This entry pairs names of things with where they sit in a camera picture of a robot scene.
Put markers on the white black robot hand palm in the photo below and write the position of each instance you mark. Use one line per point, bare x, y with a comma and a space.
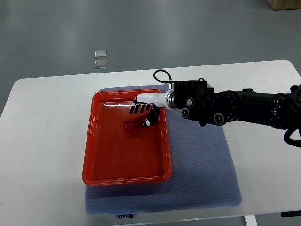
158, 99

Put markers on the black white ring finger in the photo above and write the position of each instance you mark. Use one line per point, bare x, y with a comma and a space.
136, 109

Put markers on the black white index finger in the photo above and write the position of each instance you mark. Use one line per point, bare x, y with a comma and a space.
148, 107

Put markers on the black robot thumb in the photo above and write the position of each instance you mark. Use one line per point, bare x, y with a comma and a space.
152, 117

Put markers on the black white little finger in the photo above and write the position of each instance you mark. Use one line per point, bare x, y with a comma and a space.
132, 108

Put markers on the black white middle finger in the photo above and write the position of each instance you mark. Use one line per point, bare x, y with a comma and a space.
142, 107

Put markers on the red pepper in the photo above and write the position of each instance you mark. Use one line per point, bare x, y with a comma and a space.
132, 124

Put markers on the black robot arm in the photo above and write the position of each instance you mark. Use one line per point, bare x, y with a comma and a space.
201, 103

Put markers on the red plastic tray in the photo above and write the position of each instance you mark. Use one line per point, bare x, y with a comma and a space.
115, 156

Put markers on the upper silver floor plate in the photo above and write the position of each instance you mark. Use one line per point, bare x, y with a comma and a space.
100, 54

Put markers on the blue-grey textured mat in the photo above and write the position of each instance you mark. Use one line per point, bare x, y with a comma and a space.
203, 173

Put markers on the black table label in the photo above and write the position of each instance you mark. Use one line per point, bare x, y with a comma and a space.
126, 216

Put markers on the white table leg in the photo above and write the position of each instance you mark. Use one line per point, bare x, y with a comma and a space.
250, 220

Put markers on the wooden box corner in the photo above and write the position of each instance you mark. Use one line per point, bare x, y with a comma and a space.
284, 4

